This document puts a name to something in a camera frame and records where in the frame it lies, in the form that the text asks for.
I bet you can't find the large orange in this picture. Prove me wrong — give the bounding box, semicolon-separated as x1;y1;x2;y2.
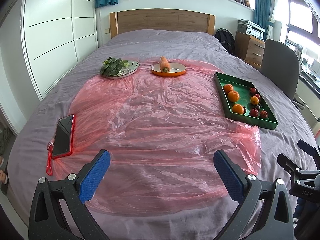
227;91;240;103

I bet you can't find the phone in red case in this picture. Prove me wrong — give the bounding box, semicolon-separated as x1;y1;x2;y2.
52;114;75;158

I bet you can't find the white wardrobe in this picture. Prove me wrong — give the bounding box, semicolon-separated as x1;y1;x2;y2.
20;0;99;100

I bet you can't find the grey office chair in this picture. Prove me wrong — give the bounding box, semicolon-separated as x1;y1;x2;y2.
260;39;304;109

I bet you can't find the orange rimmed plate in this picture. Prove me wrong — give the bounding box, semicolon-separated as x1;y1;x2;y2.
151;63;187;77

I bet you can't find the black backpack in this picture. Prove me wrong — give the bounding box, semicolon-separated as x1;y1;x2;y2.
215;28;236;55

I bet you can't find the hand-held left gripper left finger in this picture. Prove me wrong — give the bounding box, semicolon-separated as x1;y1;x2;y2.
28;149;111;240

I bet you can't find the patterned grey plate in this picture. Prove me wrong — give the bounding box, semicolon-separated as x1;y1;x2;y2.
106;60;140;79

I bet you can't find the pink plastic sheet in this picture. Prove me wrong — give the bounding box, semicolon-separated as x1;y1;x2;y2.
52;59;262;214

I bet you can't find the wooden headboard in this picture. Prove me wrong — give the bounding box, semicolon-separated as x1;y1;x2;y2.
109;9;216;39

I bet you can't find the green tray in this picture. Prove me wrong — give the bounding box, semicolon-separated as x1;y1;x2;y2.
214;72;279;130

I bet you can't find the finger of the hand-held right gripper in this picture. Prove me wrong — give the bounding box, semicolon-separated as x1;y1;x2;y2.
297;139;320;158
277;153;320;203

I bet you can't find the grey printer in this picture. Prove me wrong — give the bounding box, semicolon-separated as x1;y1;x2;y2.
237;19;265;40

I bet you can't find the wooden dresser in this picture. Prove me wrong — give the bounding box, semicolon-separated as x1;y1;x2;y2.
235;31;265;69

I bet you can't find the person's right hand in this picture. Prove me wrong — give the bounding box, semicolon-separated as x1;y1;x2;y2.
294;197;305;221

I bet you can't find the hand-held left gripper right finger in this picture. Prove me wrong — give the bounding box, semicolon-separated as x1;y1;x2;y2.
213;149;294;240

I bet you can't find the leafy green vegetable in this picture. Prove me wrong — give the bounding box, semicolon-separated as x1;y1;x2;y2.
99;57;129;77

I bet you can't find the carrot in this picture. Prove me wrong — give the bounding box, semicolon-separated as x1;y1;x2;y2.
160;56;171;73

